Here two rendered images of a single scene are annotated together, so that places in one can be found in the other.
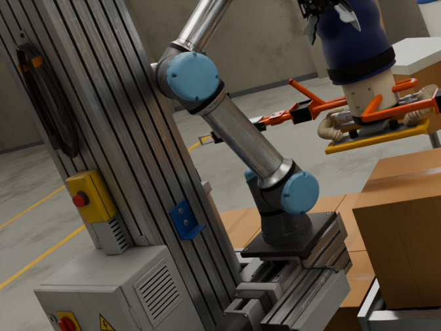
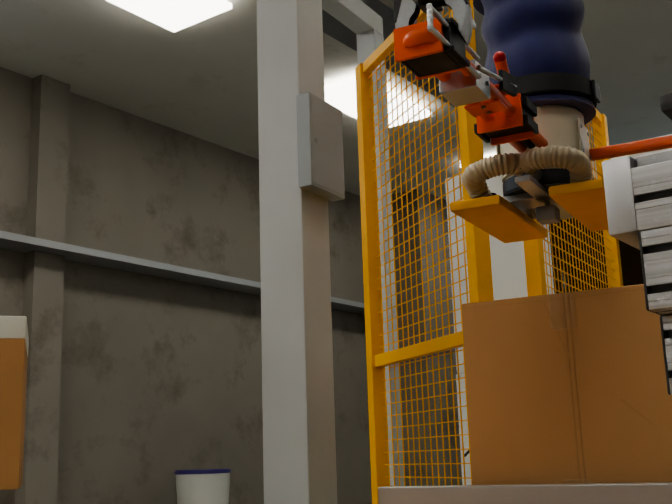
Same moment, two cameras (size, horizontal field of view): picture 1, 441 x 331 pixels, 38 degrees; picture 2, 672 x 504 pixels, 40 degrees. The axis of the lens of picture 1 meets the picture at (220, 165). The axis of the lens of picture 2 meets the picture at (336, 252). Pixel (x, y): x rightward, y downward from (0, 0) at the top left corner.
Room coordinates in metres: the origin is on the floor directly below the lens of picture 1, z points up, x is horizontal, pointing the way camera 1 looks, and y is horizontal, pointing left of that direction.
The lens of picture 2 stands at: (2.70, 1.16, 0.67)
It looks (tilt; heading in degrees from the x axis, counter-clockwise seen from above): 13 degrees up; 264
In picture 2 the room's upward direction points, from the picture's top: 2 degrees counter-clockwise
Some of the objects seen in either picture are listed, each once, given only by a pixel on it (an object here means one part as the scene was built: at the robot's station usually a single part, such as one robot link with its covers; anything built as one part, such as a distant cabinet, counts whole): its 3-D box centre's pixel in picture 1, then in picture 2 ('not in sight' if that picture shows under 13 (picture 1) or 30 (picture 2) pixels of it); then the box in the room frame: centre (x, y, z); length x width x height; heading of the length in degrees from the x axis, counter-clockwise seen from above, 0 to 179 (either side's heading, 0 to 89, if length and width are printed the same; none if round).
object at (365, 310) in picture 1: (391, 266); (559, 502); (2.14, -0.45, 0.58); 0.70 x 0.03 x 0.06; 143
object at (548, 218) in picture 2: not in sight; (547, 209); (2.08, -0.56, 1.14); 0.04 x 0.04 x 0.05; 56
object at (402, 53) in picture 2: not in sight; (428, 49); (2.42, -0.07, 1.24); 0.08 x 0.07 x 0.05; 56
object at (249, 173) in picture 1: (269, 182); not in sight; (1.75, -0.11, 1.20); 0.13 x 0.12 x 0.14; 18
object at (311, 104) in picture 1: (304, 111); (505, 120); (2.22, -0.36, 1.24); 0.10 x 0.08 x 0.06; 146
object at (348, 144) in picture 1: (374, 132); (595, 199); (2.00, -0.51, 1.14); 0.34 x 0.10 x 0.05; 56
